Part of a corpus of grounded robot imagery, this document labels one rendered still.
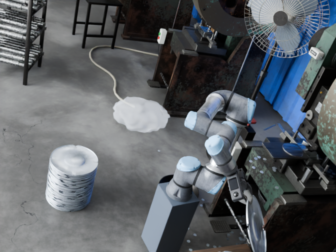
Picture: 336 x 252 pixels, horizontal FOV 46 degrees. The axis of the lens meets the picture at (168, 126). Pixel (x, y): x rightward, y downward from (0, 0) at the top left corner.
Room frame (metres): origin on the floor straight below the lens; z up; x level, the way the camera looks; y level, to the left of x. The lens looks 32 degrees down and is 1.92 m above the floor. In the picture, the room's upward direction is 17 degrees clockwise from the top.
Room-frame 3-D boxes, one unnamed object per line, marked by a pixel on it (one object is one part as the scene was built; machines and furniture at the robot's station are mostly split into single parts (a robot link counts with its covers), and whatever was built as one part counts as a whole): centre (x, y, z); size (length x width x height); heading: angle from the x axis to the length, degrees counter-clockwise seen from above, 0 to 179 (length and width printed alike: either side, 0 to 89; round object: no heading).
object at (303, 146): (2.03, -0.83, 0.76); 0.15 x 0.09 x 0.05; 26
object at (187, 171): (1.72, -0.18, 0.62); 0.13 x 0.12 x 0.14; 78
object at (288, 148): (1.96, -0.68, 0.72); 0.25 x 0.14 x 0.14; 116
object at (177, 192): (1.72, -0.17, 0.50); 0.15 x 0.15 x 0.10
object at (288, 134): (2.18, -0.76, 0.76); 0.17 x 0.06 x 0.10; 26
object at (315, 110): (2.01, -0.80, 1.04); 0.17 x 0.15 x 0.30; 116
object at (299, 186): (2.03, -0.84, 0.68); 0.45 x 0.30 x 0.06; 26
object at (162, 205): (1.72, -0.17, 0.23); 0.18 x 0.18 x 0.45; 37
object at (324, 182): (1.88, -0.91, 0.76); 0.17 x 0.06 x 0.10; 26
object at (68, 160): (1.89, 0.49, 0.31); 0.29 x 0.29 x 0.01
